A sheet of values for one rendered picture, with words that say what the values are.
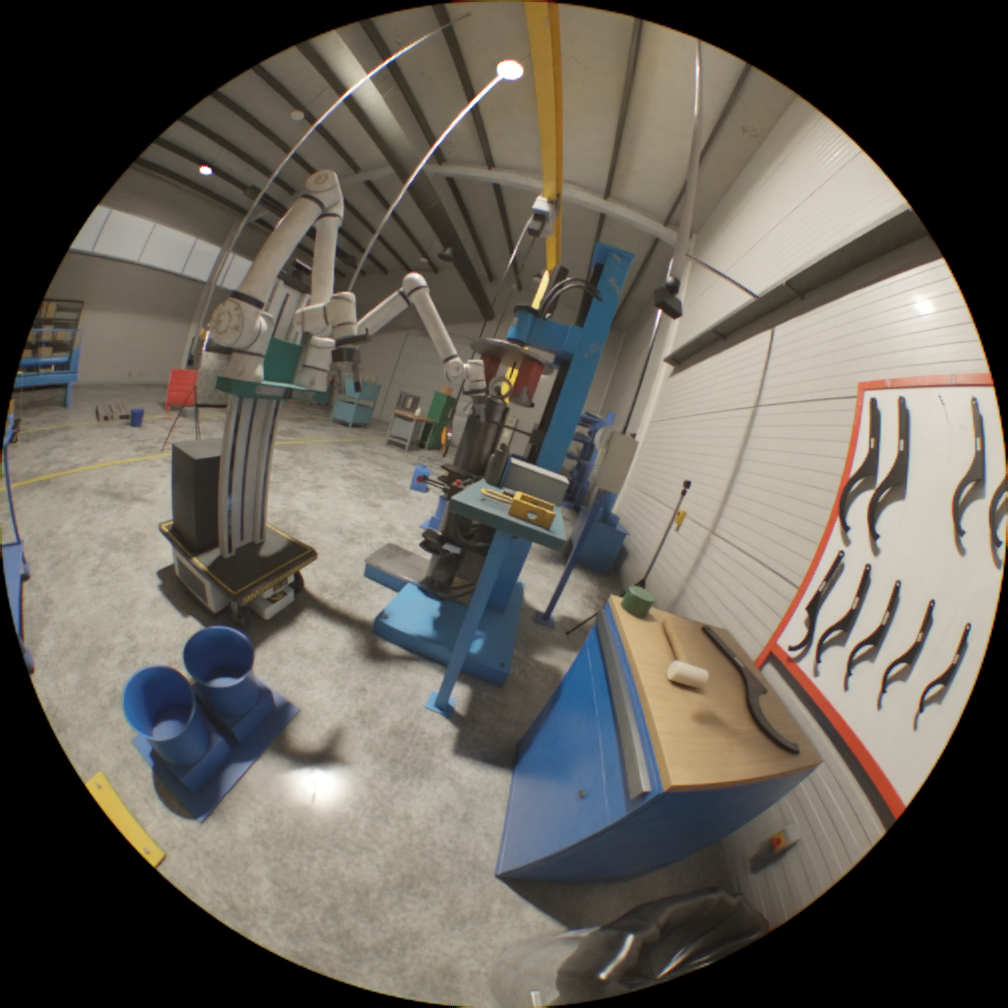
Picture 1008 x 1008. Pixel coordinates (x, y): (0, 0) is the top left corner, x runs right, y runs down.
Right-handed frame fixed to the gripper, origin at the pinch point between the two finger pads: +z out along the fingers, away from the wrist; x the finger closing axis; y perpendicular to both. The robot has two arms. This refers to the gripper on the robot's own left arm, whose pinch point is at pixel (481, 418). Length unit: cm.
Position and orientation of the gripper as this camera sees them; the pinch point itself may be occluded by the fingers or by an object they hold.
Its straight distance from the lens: 180.6
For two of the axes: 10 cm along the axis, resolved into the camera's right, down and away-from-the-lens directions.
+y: 9.4, -2.0, 2.7
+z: 0.8, 9.2, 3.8
